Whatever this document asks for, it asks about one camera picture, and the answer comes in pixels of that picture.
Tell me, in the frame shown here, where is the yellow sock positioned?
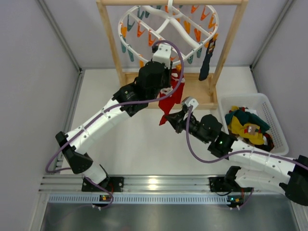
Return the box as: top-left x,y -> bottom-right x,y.
228,116 -> 264,145

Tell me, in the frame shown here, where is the teal sock in basket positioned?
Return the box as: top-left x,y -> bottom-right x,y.
225,107 -> 270,133

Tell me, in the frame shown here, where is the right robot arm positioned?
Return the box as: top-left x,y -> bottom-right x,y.
166,110 -> 308,206

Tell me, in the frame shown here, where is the grey slotted cable duct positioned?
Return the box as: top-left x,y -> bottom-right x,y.
48,194 -> 240,205

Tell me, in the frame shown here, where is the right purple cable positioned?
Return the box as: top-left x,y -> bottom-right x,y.
186,105 -> 308,210

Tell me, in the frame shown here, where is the purple cable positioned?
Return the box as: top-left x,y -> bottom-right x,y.
45,39 -> 185,210
186,105 -> 308,210

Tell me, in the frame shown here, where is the white oval clip hanger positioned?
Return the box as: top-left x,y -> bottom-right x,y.
118,0 -> 219,64

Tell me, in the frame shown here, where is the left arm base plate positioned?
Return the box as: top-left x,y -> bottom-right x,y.
81,177 -> 124,193

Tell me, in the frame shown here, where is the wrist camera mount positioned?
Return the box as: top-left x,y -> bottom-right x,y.
152,43 -> 172,68
181,96 -> 199,113

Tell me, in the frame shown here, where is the aluminium rail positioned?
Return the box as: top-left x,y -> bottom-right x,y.
38,174 -> 221,193

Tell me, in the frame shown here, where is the white plastic basket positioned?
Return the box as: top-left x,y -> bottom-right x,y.
218,93 -> 289,156

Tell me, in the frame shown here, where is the wooden hanger stand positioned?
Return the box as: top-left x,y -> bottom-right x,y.
96,0 -> 248,109

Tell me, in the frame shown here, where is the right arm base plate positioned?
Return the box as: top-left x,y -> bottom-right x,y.
209,177 -> 252,193

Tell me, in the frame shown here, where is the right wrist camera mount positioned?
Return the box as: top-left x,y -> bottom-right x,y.
181,96 -> 199,113

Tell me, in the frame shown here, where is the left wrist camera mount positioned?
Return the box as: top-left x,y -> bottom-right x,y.
152,43 -> 172,68

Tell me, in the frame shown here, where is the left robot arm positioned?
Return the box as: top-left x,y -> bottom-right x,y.
55,61 -> 172,188

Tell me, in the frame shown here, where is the red sock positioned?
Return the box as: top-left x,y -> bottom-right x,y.
158,68 -> 185,126

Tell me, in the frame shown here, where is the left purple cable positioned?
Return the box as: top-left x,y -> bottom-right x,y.
45,39 -> 185,210

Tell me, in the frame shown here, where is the black sock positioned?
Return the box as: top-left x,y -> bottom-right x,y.
198,38 -> 216,81

